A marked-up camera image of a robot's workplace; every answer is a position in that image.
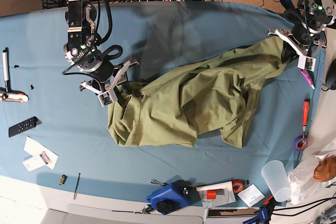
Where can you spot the printed paper sheet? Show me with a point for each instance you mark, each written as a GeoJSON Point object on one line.
{"type": "Point", "coordinates": [223, 197]}

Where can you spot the purple tape roll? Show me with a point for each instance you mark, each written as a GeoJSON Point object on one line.
{"type": "Point", "coordinates": [300, 143]}

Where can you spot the orange handled screwdriver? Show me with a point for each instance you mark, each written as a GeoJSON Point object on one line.
{"type": "Point", "coordinates": [305, 116]}

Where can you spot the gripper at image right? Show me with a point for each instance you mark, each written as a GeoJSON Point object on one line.
{"type": "Point", "coordinates": [301, 45]}

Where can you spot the white plastic bag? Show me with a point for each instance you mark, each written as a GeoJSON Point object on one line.
{"type": "Point", "coordinates": [301, 180]}

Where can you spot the black remote control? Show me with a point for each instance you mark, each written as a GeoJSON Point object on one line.
{"type": "Point", "coordinates": [23, 126]}

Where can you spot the black tweezers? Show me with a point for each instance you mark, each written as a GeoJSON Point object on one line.
{"type": "Point", "coordinates": [76, 187]}

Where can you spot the brown bread roll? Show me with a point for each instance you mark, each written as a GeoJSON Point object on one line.
{"type": "Point", "coordinates": [325, 171]}

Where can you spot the orange tape roll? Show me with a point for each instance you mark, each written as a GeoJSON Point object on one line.
{"type": "Point", "coordinates": [237, 185]}

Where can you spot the orange block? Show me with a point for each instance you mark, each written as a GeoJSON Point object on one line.
{"type": "Point", "coordinates": [211, 194]}

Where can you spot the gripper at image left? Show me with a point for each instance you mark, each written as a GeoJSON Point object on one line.
{"type": "Point", "coordinates": [110, 83]}

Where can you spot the white marker pen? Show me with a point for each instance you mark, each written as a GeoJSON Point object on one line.
{"type": "Point", "coordinates": [5, 64]}

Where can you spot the white paper roll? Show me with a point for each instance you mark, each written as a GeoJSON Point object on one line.
{"type": "Point", "coordinates": [216, 186]}

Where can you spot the purple tube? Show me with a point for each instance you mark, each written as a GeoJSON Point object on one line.
{"type": "Point", "coordinates": [307, 78]}

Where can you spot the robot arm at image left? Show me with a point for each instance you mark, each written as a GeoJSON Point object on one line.
{"type": "Point", "coordinates": [81, 49]}

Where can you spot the white booklet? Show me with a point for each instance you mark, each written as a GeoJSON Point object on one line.
{"type": "Point", "coordinates": [251, 195]}

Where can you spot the translucent plastic cup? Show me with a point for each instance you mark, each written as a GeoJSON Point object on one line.
{"type": "Point", "coordinates": [277, 181]}

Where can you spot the white card with clip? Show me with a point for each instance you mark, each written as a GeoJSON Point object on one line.
{"type": "Point", "coordinates": [37, 161]}

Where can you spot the white paper sheet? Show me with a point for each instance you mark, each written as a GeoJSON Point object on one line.
{"type": "Point", "coordinates": [32, 147]}

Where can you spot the olive green t-shirt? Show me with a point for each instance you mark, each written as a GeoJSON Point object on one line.
{"type": "Point", "coordinates": [138, 125]}

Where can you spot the blue table cloth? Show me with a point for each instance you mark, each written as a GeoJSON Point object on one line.
{"type": "Point", "coordinates": [161, 36]}

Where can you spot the black computer mouse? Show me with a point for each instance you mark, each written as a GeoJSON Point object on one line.
{"type": "Point", "coordinates": [331, 77]}

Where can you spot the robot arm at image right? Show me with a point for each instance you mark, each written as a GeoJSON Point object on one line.
{"type": "Point", "coordinates": [236, 77]}

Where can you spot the orange white utility knife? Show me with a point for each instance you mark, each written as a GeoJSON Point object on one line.
{"type": "Point", "coordinates": [10, 96]}

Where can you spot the blue clamp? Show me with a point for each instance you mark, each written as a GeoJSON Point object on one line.
{"type": "Point", "coordinates": [264, 213]}

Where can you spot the blue plastic device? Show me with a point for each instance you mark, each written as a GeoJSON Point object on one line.
{"type": "Point", "coordinates": [169, 198]}

